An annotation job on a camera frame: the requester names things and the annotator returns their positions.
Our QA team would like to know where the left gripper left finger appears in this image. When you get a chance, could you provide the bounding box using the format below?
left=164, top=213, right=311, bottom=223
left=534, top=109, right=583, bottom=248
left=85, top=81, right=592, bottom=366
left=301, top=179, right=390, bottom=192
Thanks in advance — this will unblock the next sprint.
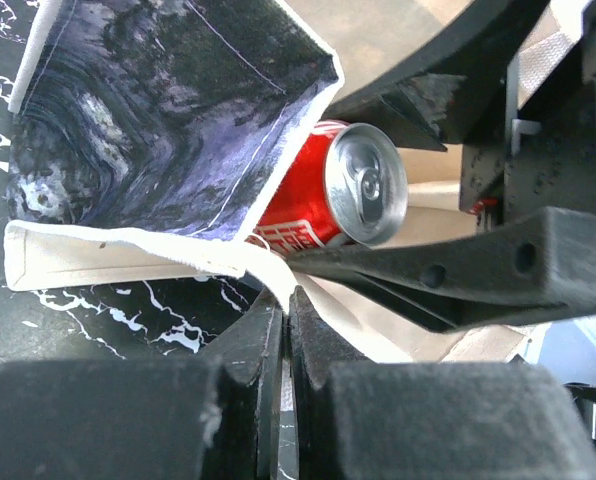
left=0, top=291, right=283, bottom=479

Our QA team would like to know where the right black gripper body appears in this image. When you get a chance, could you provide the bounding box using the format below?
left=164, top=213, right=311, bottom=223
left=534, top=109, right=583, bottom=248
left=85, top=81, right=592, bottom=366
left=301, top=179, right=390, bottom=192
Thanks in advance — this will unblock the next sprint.
left=459, top=1, right=596, bottom=228

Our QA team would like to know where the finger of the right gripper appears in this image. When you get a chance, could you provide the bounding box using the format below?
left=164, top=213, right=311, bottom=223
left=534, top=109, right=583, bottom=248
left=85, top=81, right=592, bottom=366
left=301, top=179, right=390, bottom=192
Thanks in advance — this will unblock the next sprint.
left=324, top=0, right=548, bottom=151
left=287, top=207, right=596, bottom=333

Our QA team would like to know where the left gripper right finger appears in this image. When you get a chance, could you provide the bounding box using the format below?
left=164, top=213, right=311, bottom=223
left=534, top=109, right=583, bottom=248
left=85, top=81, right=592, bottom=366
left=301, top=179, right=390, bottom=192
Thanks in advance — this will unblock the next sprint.
left=287, top=288, right=596, bottom=479

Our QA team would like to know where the red cola can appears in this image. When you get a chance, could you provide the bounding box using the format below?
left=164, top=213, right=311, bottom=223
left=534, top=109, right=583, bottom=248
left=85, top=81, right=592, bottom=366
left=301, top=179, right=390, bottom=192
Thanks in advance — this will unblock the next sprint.
left=248, top=120, right=408, bottom=257

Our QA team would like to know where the beige canvas tote bag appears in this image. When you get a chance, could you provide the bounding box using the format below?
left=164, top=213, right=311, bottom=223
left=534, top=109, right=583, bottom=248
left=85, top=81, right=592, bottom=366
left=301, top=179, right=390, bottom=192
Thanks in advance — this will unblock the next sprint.
left=2, top=0, right=596, bottom=366

